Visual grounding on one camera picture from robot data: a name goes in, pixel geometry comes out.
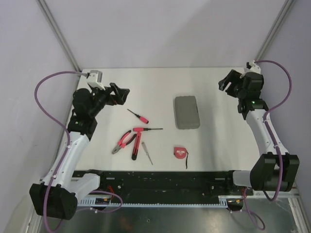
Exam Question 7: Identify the pink black utility knife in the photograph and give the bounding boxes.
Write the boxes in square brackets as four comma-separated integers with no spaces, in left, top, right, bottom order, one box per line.
[131,132,141,161]

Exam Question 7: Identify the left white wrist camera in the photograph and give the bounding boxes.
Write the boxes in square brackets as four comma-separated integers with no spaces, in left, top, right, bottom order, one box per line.
[87,70,105,90]

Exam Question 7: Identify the right aluminium frame post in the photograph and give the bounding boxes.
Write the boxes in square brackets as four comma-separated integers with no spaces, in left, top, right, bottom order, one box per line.
[255,0,296,61]

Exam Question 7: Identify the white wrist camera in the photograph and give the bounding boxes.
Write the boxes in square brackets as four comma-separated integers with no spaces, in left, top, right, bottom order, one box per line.
[87,70,105,90]
[244,60,261,74]

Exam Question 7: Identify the small pink handle screwdriver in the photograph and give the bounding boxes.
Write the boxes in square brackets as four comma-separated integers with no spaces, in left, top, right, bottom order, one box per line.
[127,109,149,124]

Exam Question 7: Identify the grey slotted cable duct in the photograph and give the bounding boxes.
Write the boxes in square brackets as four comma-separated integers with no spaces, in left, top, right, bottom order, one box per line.
[78,196,242,208]

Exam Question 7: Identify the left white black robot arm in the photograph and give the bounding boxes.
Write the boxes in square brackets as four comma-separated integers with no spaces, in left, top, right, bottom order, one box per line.
[29,83,130,220]

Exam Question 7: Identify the clear tester screwdriver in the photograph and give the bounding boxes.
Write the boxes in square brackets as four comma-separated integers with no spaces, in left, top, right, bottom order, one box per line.
[141,142,153,165]

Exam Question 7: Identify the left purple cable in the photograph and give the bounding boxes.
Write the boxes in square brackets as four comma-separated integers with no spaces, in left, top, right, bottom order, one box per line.
[34,71,82,232]

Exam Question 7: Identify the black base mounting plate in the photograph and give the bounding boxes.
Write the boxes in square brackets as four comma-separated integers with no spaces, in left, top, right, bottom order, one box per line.
[72,170,244,196]

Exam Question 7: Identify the grey plastic tool case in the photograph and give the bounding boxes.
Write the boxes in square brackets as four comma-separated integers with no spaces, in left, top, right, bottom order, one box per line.
[173,96,200,130]

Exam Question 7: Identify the aluminium frame post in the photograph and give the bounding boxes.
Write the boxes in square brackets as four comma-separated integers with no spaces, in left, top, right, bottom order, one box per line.
[255,0,296,61]
[36,0,81,71]

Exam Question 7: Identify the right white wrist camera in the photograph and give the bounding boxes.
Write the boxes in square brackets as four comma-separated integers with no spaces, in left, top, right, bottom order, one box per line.
[244,60,261,74]

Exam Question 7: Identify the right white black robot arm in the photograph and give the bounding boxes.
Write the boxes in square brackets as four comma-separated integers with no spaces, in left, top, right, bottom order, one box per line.
[218,70,300,195]

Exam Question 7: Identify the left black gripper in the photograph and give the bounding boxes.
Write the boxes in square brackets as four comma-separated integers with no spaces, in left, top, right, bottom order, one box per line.
[88,83,129,117]

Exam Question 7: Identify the pink handle bit screwdriver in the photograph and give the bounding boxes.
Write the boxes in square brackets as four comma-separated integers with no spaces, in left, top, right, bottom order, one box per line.
[133,127,163,132]

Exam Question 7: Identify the left aluminium frame post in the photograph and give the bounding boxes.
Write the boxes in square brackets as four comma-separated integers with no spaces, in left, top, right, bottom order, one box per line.
[36,0,81,71]

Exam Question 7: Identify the red tape measure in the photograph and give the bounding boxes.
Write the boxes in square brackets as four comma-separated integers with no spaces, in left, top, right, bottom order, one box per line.
[173,146,189,169]

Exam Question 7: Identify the pink black pliers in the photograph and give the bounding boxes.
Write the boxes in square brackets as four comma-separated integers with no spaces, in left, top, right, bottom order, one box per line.
[112,130,137,154]

